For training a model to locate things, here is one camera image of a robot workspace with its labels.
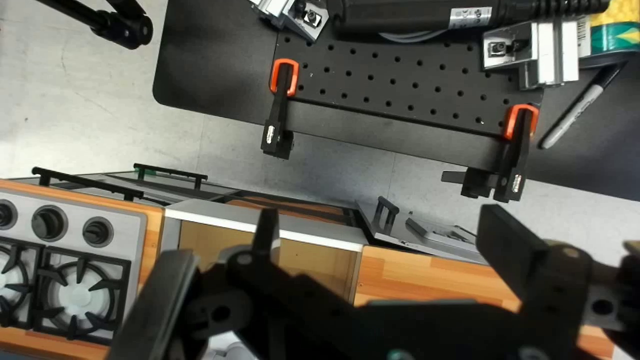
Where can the silver aluminium bracket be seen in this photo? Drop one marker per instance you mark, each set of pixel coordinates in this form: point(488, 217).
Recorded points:
point(543, 53)

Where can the black perforated breadboard plate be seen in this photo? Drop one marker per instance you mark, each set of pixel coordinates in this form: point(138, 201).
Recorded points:
point(439, 83)

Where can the left orange black clamp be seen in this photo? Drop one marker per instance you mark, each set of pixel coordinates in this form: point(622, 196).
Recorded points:
point(276, 137)

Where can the grey marker pen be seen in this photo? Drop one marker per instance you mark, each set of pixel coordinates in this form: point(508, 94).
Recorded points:
point(597, 87)

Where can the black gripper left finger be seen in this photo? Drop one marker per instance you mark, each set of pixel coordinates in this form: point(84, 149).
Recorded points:
point(147, 332)

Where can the toy stove top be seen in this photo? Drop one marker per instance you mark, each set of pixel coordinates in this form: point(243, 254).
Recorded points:
point(62, 277)

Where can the right orange black clamp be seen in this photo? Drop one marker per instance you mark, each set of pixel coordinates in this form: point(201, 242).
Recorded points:
point(506, 180)

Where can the wooden play kitchen counter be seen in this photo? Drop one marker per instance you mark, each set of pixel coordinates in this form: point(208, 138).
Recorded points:
point(334, 256)

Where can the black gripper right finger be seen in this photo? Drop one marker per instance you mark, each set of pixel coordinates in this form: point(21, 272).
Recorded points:
point(551, 284)

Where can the orange black clamp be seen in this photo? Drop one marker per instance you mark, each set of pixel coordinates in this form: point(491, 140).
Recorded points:
point(506, 180)
point(276, 137)

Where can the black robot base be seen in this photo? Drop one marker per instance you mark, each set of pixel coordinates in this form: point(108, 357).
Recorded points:
point(363, 16)

